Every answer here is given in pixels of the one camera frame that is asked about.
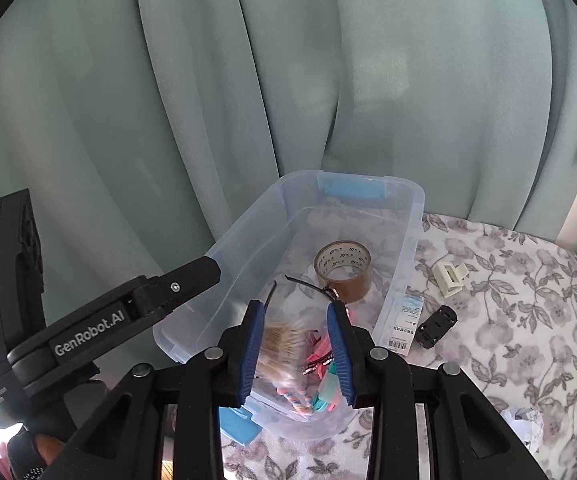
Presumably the person's left hand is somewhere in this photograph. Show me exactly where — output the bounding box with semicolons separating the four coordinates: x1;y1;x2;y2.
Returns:
7;427;76;480

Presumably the white medicine box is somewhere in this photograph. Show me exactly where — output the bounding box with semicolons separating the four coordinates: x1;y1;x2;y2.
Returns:
372;287;425;356

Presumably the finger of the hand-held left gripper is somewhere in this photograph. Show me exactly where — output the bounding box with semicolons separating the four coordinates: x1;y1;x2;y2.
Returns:
128;255;222;321

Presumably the black plastic clip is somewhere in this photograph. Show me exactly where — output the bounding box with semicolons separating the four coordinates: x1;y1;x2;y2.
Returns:
415;305;458;348

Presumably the white paper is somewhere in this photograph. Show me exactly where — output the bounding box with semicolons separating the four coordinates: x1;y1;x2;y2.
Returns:
501;407;544;453

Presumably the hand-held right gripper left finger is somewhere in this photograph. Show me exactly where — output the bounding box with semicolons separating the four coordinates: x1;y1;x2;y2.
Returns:
53;300;266;480

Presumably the grey floral blanket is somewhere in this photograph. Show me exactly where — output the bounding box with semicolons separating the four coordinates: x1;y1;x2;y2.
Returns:
218;210;577;480

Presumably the teal hair clip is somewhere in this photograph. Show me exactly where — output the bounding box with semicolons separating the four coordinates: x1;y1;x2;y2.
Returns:
313;364;341;413

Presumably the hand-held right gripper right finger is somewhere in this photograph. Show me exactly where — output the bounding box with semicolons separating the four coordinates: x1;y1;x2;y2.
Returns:
327;300;539;480

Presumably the green curtain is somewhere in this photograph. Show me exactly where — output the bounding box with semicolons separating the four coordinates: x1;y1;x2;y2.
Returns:
0;0;577;411

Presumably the clear plastic storage container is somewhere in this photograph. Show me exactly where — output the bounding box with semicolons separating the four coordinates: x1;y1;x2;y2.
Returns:
152;170;426;443

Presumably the pink hair clip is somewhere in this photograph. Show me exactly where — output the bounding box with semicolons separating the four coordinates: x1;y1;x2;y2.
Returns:
302;332;336;377

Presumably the cotton swab pack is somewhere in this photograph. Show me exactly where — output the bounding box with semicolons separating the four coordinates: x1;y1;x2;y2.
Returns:
261;317;314;391

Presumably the brown packing tape roll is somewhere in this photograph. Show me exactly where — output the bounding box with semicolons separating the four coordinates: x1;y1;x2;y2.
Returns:
313;241;373;306

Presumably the cream plastic clip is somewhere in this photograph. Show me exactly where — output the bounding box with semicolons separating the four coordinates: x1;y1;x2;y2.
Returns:
431;260;471;298

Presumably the pastel twisted chenille rope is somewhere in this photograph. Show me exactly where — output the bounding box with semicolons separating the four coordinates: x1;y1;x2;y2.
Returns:
276;382;316;420

